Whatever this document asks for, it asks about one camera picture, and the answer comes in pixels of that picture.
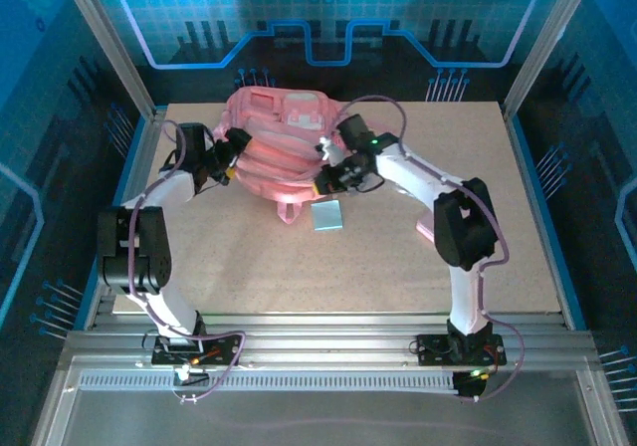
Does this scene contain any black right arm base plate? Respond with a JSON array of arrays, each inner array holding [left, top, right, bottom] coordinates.
[[415, 333, 508, 367]]

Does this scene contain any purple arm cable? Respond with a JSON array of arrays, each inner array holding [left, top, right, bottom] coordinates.
[[342, 95, 527, 403], [126, 119, 249, 406]]

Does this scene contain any translucent plastic compass case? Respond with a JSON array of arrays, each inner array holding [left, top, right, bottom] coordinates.
[[311, 199, 345, 233]]

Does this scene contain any black controller box with lights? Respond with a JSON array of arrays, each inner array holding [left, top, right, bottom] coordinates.
[[451, 368, 494, 401]]

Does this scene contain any slotted grey cable duct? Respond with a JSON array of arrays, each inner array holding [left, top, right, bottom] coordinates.
[[77, 369, 462, 392]]

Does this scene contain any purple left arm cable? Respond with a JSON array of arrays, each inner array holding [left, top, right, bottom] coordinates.
[[126, 119, 249, 406]]

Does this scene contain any grey metal front panel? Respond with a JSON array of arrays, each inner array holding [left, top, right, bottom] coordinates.
[[29, 355, 633, 446]]

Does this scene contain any aluminium side rail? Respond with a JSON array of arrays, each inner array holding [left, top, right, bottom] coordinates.
[[84, 107, 168, 331]]

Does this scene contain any aluminium frame post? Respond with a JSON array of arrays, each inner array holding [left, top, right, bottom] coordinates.
[[54, 0, 168, 121], [502, 0, 598, 121]]

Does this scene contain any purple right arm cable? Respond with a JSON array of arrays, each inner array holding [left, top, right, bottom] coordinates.
[[342, 95, 527, 403]]

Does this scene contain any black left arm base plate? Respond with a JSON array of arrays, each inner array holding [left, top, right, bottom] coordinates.
[[150, 334, 244, 367]]

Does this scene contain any blue table edge trim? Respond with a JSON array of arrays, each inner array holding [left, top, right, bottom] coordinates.
[[73, 114, 148, 331], [507, 113, 589, 332]]

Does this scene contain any aluminium front rail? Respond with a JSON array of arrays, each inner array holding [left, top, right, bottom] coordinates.
[[59, 311, 598, 367]]

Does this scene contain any white cable connector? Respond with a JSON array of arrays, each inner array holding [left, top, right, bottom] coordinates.
[[172, 364, 210, 387]]

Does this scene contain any pink student backpack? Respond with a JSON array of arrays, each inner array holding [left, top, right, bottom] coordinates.
[[214, 86, 359, 226]]

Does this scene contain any pink pencil case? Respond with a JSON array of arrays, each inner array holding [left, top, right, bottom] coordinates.
[[415, 211, 442, 244]]

